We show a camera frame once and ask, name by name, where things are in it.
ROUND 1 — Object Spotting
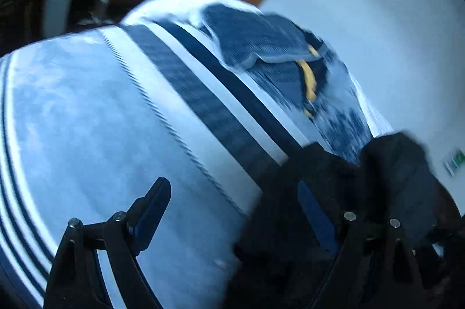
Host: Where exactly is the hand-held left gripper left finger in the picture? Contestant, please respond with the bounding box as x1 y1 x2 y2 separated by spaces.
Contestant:
43 177 171 309

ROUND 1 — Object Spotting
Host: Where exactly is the small green white box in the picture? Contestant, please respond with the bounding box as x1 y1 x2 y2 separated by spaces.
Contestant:
442 151 465 176

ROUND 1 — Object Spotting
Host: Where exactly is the folded blue garment yellow trim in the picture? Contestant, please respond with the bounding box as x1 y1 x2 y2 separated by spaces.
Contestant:
199 3 375 164

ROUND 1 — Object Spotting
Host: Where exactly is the blue white striped blanket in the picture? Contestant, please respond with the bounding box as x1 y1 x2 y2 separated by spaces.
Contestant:
0 0 398 309

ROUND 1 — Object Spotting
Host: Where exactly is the white plastic container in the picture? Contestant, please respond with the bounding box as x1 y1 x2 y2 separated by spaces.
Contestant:
43 0 76 38

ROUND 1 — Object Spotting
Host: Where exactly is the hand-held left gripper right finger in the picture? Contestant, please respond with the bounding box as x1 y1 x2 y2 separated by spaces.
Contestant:
297 180 427 309

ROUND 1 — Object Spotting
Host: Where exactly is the black garment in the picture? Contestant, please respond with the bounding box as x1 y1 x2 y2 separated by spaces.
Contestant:
224 130 465 309

